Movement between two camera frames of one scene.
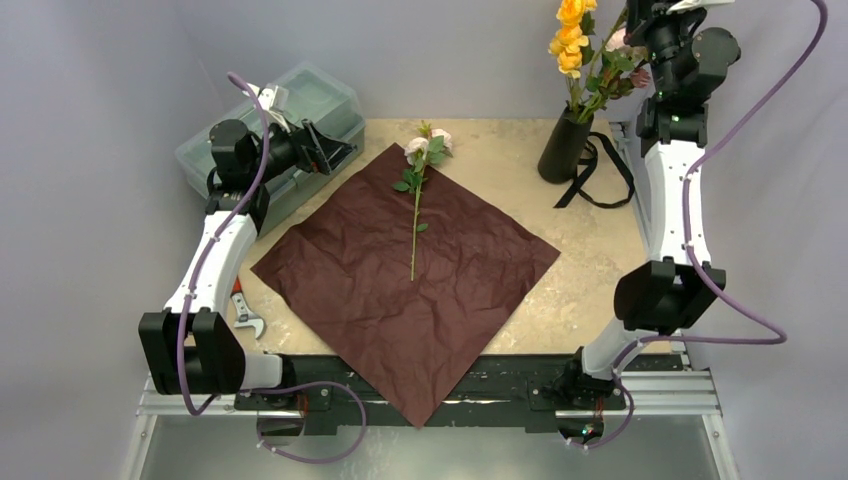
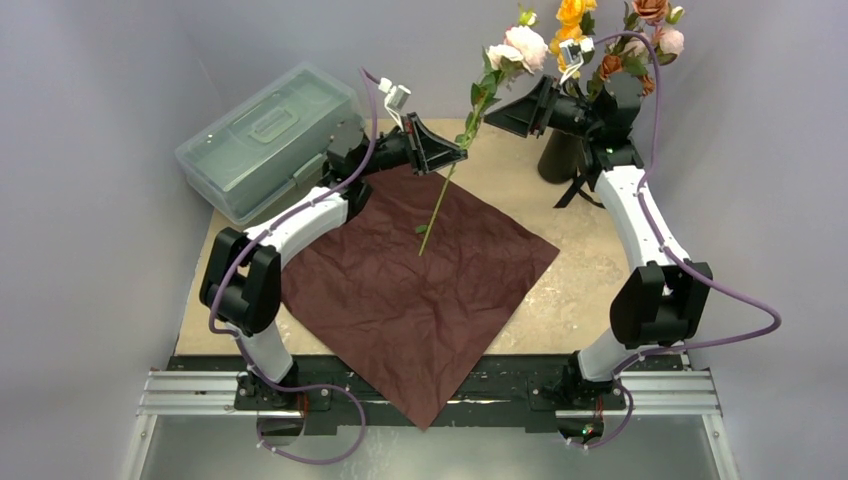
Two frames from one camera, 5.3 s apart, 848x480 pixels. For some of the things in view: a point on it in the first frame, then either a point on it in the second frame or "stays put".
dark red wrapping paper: x=409 y=270 stays put
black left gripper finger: x=329 y=151 to x=428 y=150
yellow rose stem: x=575 y=27 stays put
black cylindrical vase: x=565 y=148 stays put
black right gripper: x=648 y=9 to x=542 y=106
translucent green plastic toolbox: x=313 y=93 stays put
